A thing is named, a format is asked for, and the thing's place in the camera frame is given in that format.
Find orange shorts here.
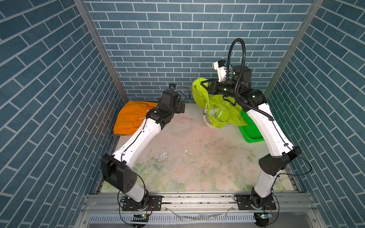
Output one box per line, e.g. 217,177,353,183
113,101,157,135

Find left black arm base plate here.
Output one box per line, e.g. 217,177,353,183
121,195,163,211

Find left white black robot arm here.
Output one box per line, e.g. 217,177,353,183
101,91,185,207

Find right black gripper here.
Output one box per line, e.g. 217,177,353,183
202,78,240,100

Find right aluminium corner post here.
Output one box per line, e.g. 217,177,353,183
264,0,324,98

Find aluminium front rail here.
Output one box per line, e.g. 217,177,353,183
81,191,318,214

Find light green garment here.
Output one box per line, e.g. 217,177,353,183
192,78,248,128

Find left aluminium corner post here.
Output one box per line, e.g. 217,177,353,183
74,0,128,103

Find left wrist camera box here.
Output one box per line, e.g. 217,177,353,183
157,83,181,113

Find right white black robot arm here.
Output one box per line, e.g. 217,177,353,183
200,79,302,201

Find green perforated plastic basket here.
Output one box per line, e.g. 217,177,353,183
238,110,264,143

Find aluminium corner post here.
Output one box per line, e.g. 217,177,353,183
264,0,324,98
74,0,128,103

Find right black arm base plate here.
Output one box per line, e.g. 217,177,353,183
233,194,277,211

